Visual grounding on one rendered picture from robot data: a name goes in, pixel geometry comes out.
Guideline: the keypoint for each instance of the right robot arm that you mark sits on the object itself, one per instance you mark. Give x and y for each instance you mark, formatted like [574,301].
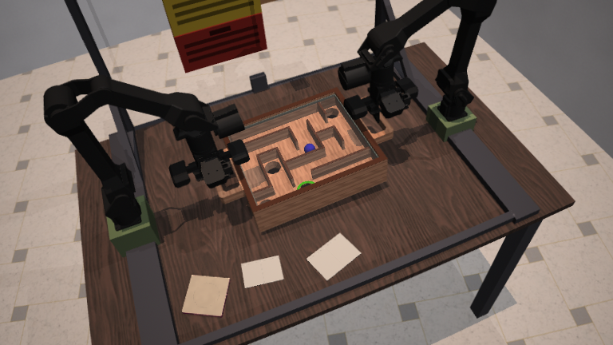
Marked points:
[65,115]

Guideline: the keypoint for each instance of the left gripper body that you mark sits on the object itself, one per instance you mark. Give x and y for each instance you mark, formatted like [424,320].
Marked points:
[356,107]

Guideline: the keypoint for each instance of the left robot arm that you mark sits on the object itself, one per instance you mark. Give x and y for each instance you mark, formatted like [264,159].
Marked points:
[389,38]

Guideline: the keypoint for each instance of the wooden maze board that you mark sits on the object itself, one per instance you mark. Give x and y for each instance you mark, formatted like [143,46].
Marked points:
[305,156]

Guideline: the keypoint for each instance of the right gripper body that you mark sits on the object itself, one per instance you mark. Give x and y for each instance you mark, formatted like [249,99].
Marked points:
[179,171]

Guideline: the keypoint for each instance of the cream flat square panel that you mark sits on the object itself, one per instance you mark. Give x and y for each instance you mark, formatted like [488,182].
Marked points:
[262,271]

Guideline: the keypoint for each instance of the tan square board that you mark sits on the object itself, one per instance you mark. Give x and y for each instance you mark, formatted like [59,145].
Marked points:
[206,295]

